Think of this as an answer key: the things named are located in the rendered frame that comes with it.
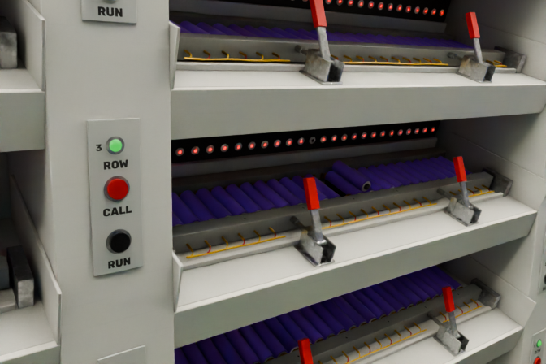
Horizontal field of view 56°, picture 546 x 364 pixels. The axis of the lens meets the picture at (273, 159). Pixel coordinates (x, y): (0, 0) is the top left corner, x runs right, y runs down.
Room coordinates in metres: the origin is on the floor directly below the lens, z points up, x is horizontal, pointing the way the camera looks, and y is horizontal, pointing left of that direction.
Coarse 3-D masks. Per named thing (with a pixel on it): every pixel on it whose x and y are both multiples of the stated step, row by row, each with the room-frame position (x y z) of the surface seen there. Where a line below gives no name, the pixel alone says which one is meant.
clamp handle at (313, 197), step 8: (304, 184) 0.55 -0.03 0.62; (312, 184) 0.55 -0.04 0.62; (312, 192) 0.55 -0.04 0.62; (312, 200) 0.55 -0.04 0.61; (312, 208) 0.54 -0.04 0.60; (312, 216) 0.54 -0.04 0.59; (312, 224) 0.54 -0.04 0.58; (320, 224) 0.54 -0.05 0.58; (320, 232) 0.54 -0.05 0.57; (320, 240) 0.54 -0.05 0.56
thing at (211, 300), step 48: (384, 144) 0.82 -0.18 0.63; (432, 144) 0.89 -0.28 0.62; (480, 192) 0.80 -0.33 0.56; (528, 192) 0.78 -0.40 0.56; (240, 240) 0.55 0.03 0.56; (336, 240) 0.58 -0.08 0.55; (384, 240) 0.60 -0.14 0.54; (432, 240) 0.62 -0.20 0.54; (480, 240) 0.70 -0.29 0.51; (192, 288) 0.45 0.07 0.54; (240, 288) 0.47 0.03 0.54; (288, 288) 0.50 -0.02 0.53; (336, 288) 0.54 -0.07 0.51; (192, 336) 0.44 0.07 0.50
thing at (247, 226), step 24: (384, 192) 0.68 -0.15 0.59; (408, 192) 0.69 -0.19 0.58; (432, 192) 0.73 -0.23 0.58; (456, 192) 0.76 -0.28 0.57; (240, 216) 0.55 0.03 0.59; (264, 216) 0.56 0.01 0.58; (288, 216) 0.57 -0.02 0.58; (336, 216) 0.62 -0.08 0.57; (192, 240) 0.51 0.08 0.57; (216, 240) 0.52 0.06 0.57; (264, 240) 0.54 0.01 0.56
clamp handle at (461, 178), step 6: (456, 162) 0.71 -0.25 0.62; (462, 162) 0.71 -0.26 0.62; (456, 168) 0.70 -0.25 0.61; (462, 168) 0.70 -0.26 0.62; (456, 174) 0.70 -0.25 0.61; (462, 174) 0.70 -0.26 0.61; (462, 180) 0.70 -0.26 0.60; (462, 186) 0.70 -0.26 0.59; (462, 192) 0.69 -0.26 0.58; (462, 198) 0.69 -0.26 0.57; (468, 198) 0.70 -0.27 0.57; (462, 204) 0.70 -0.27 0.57; (468, 204) 0.69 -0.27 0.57
